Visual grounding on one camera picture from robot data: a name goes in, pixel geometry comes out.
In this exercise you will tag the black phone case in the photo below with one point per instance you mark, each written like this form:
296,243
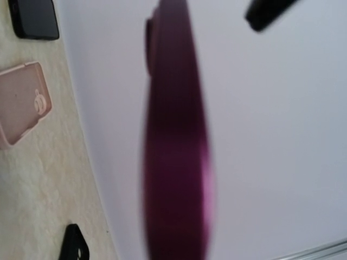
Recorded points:
74,246
34,19

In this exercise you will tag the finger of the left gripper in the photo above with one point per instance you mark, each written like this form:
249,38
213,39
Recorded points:
262,13

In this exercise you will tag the purple phone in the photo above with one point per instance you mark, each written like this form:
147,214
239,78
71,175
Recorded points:
178,178

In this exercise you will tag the pink phone case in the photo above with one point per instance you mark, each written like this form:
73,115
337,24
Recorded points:
25,102

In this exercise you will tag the left aluminium frame post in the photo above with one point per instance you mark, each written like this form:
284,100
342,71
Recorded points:
321,252

